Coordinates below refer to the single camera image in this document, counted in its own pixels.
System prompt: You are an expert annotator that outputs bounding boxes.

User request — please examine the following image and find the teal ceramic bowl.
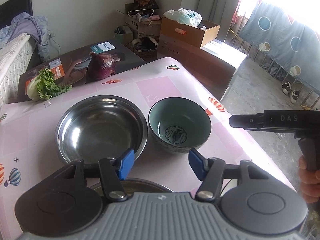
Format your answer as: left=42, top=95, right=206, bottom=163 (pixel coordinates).
left=147, top=97, right=212, bottom=155

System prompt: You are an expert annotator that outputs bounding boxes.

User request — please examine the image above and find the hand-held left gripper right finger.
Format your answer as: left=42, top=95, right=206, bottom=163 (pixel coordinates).
left=188, top=149, right=273, bottom=202

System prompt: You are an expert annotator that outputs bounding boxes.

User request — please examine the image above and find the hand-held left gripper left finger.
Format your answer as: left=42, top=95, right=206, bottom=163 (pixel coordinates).
left=49, top=149, right=135, bottom=202

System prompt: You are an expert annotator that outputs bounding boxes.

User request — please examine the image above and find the black bed headboard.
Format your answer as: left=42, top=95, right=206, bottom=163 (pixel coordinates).
left=0, top=0, right=34, bottom=25

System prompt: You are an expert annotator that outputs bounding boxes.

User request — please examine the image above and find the lavender clothing pile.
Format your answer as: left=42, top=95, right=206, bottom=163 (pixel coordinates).
left=0, top=12, right=50, bottom=62

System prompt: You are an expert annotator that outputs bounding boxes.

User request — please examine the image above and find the person's right hand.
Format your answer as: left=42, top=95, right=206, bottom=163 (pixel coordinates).
left=299, top=156, right=320, bottom=204

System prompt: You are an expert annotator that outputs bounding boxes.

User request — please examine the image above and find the blue circle-print blanket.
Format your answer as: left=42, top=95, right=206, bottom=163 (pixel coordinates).
left=239, top=1, right=320, bottom=90

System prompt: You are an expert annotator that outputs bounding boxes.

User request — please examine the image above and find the white quilted mattress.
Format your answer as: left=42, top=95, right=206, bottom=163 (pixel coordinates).
left=0, top=34, right=33, bottom=108

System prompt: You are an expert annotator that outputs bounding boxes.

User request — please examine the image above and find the deep steel bowl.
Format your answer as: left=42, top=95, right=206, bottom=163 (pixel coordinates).
left=54, top=95, right=148, bottom=164

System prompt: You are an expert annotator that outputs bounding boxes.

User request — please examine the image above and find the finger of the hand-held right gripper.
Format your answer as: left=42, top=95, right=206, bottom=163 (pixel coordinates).
left=229, top=114, right=265, bottom=132

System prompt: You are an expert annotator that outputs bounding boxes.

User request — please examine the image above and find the pink patterned tablecloth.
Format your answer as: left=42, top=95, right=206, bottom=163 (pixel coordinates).
left=0, top=57, right=298, bottom=240

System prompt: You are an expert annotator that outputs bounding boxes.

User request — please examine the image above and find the dark snack bag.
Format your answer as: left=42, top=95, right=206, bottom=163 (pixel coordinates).
left=132, top=0, right=160, bottom=10

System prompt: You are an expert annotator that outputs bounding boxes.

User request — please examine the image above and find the pink floral garment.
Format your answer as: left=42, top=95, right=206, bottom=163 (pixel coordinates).
left=232, top=0, right=244, bottom=28

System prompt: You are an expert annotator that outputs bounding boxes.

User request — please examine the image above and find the small cardboard box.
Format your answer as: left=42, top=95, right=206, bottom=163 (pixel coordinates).
left=134, top=36, right=159, bottom=60

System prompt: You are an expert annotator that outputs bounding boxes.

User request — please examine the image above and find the wide steel basin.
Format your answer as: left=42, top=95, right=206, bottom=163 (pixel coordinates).
left=89, top=177, right=175, bottom=197

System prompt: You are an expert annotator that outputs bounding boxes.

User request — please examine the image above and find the open cardboard box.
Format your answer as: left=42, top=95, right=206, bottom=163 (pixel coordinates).
left=115, top=4, right=162, bottom=39

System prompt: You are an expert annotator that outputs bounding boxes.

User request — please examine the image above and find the green leafy cabbage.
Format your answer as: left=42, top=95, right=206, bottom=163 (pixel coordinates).
left=27, top=68, right=73, bottom=102

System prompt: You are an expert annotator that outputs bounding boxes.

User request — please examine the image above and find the dark printed appliance box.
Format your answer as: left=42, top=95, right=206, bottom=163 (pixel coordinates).
left=19, top=40, right=148, bottom=103

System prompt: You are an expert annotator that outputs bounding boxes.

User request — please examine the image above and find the pale green bin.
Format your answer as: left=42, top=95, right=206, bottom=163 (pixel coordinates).
left=114, top=25, right=134, bottom=47

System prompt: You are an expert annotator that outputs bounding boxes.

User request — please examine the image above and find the red onion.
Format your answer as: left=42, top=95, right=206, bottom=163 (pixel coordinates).
left=87, top=52, right=117, bottom=81

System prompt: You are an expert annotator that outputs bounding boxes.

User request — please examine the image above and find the yellow stick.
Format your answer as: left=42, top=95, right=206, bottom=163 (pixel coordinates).
left=229, top=29, right=244, bottom=43

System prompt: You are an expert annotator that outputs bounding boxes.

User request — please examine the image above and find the large brown cardboard box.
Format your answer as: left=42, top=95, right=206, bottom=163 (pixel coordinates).
left=156, top=39, right=248, bottom=100

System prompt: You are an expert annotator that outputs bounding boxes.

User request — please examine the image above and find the white plastic bag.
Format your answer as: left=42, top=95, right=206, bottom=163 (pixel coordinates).
left=163, top=8, right=202, bottom=27

